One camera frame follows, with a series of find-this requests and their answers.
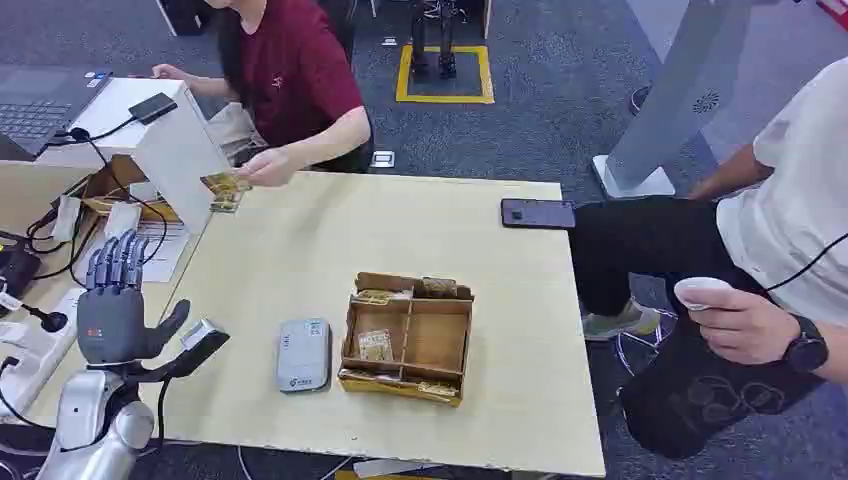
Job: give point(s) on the black round plug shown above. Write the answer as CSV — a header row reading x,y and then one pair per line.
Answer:
x,y
52,322

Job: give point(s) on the small black flat device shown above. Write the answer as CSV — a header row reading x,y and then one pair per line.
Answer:
x,y
152,107

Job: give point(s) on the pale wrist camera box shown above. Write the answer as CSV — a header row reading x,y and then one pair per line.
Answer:
x,y
202,341

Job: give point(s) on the white paper tag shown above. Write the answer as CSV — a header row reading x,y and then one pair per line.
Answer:
x,y
66,217
122,222

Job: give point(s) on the person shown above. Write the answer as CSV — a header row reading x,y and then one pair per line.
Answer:
x,y
782,212
298,73

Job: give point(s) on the silver floor socket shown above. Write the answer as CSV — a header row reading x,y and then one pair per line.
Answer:
x,y
383,159

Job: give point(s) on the gold card stack upright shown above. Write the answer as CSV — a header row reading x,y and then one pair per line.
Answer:
x,y
438,287

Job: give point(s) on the printed paper sheet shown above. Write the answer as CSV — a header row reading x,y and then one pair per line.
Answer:
x,y
156,255

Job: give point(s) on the black box device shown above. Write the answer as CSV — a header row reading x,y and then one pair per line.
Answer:
x,y
16,268

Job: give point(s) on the black robot legs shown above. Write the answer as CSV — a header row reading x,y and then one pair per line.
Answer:
x,y
434,40

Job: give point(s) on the gold card at box rim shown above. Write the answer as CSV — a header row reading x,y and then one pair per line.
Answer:
x,y
437,389

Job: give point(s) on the grey leaning floor stand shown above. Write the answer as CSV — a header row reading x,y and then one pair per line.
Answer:
x,y
669,112

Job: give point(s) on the white power strip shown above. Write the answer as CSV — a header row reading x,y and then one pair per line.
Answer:
x,y
36,354

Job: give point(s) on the gold card in slot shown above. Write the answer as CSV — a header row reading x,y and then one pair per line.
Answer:
x,y
376,297

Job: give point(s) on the black wrist watch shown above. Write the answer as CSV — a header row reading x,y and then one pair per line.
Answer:
x,y
806,348

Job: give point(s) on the wooden compartment card box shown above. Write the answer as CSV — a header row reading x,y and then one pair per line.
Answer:
x,y
430,334

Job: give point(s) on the grey card reader device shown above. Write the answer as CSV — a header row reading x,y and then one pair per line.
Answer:
x,y
303,354

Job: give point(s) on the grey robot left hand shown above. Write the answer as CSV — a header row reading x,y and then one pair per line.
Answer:
x,y
109,321

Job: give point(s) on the gold card in compartment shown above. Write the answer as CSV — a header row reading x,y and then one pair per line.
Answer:
x,y
376,345

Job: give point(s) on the chrome chair base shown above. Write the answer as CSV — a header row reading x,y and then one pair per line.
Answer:
x,y
646,344

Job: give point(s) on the brown cardboard box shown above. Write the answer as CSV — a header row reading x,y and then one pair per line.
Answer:
x,y
116,182

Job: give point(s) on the yellow floor tape square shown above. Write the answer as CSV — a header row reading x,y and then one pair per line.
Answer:
x,y
444,98

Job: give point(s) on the person's left hand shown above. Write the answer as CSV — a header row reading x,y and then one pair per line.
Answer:
x,y
742,328
268,167

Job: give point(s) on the black smartphone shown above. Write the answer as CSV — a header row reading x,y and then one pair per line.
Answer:
x,y
538,213

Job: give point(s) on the white handheld remote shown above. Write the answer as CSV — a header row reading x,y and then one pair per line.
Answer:
x,y
699,290

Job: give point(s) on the white box stand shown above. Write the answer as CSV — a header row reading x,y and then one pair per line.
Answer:
x,y
179,159

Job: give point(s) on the gold printed card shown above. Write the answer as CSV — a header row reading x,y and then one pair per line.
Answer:
x,y
222,183
225,204

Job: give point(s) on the dark laptop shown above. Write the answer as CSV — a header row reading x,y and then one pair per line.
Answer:
x,y
36,106

